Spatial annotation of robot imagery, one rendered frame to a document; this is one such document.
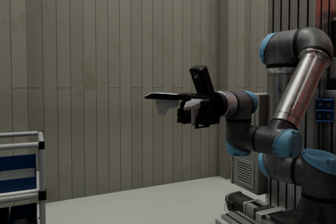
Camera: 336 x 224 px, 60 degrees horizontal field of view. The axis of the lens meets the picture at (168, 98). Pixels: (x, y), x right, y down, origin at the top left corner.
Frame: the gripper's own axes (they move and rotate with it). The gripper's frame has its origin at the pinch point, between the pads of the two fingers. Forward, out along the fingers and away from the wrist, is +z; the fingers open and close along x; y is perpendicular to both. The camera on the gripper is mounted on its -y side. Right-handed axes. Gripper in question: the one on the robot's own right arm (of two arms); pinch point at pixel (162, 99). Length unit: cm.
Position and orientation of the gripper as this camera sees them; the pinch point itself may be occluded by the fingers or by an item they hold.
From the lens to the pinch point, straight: 68.9
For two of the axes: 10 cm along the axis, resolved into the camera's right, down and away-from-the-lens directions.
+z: -7.7, 0.3, -6.4
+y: -0.8, 9.9, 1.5
